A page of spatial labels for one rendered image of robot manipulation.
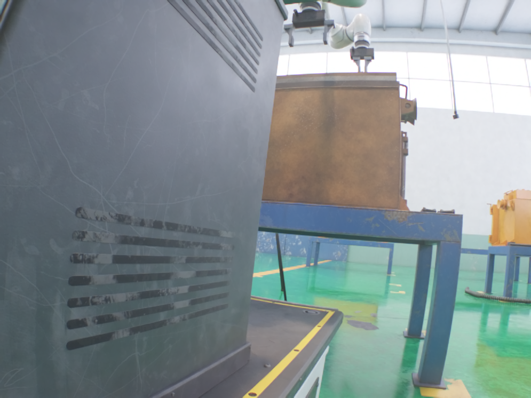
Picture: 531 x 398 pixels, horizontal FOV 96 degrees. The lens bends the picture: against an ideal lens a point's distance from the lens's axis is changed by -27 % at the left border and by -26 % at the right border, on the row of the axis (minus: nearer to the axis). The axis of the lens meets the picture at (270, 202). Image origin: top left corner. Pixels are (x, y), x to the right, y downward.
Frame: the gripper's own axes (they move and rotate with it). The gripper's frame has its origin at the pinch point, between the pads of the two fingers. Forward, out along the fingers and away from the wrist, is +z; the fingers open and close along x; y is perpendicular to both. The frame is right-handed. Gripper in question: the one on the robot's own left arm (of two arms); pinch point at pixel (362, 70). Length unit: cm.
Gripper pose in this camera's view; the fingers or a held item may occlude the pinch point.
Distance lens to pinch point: 169.2
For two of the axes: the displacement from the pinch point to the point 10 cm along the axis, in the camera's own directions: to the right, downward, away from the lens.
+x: 9.3, 0.6, -3.6
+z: -1.1, 9.9, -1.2
